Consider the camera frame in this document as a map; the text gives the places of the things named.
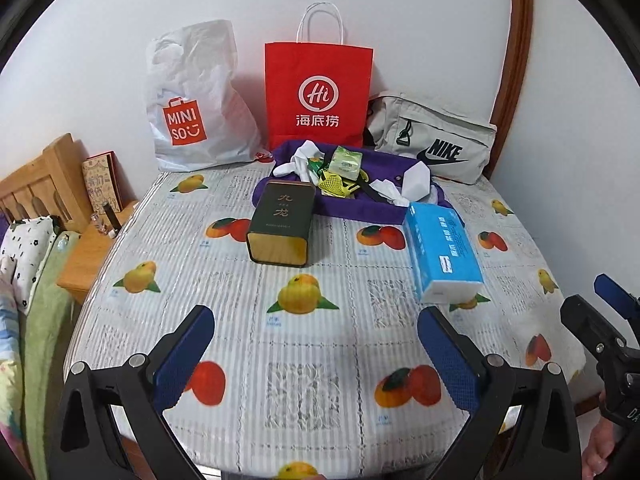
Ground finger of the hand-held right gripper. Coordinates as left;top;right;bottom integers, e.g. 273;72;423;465
594;274;640;321
560;296;627;367

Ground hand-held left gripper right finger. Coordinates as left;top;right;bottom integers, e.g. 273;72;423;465
417;305;583;480

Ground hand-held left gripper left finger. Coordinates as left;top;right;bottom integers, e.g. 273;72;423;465
47;304;217;480

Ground purple cloth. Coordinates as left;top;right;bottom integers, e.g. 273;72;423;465
254;140;453;223

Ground white black printed packet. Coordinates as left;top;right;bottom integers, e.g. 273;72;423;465
357;172;395;206

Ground yellow mesh pouch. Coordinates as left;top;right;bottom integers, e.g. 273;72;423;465
319;170;361;197

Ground light green tissue packet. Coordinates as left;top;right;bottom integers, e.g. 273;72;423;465
329;146;363;181

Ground person's right hand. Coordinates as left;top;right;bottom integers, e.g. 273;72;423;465
582;417;626;480

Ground blue tissue pack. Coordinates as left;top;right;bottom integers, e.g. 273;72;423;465
403;202;485;305

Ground fruit print tablecloth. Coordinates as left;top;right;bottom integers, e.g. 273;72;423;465
62;162;586;480

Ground wooden nightstand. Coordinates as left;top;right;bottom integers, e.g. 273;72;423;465
56;200;140;306

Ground green blanket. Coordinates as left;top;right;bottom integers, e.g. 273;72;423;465
22;230;81;480

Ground small dark bottle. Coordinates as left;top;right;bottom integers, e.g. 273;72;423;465
102;201;119;239

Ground dark green tea box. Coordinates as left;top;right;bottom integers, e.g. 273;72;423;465
246;180;317;268

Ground colourful striped blanket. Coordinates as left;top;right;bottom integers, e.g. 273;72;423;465
0;280;31;466

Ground white black dotted pillow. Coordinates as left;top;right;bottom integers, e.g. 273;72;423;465
0;216;63;316

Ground patterned book box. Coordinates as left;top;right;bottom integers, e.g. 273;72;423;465
81;150;126;213

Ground grey waist bag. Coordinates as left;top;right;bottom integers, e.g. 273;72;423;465
367;91;498;184

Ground wooden headboard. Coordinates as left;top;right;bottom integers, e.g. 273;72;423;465
0;132;91;233

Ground white plastic shopping bag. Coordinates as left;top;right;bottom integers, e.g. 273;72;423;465
145;20;263;173

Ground red paper bag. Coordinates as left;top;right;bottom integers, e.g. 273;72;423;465
264;2;375;152

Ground brown wooden door frame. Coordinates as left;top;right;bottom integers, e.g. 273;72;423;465
487;0;533;181

